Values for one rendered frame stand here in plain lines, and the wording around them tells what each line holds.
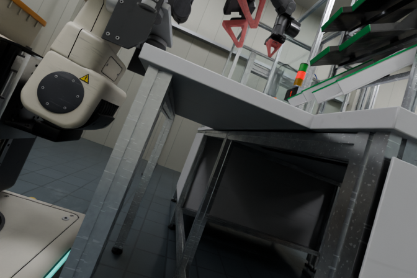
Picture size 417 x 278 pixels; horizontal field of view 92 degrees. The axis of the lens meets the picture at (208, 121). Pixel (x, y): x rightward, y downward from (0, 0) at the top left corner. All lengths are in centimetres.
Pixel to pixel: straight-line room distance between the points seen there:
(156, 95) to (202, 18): 436
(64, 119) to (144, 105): 27
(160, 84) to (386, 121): 33
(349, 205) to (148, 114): 33
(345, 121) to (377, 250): 17
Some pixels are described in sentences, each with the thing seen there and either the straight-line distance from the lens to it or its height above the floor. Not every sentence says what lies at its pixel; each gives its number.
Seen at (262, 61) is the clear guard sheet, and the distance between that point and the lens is 265.
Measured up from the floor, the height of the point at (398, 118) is 84.
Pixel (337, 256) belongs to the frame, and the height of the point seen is 66.
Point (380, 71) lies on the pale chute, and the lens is 74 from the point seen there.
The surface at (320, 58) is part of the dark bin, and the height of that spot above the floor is 119.
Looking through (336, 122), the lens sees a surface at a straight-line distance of 39.
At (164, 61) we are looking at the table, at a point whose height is 84.
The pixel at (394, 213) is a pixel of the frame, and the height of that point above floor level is 74.
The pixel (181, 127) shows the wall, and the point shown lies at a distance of 405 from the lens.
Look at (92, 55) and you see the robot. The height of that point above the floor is 84.
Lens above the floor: 74
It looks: 6 degrees up
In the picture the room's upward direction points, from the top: 21 degrees clockwise
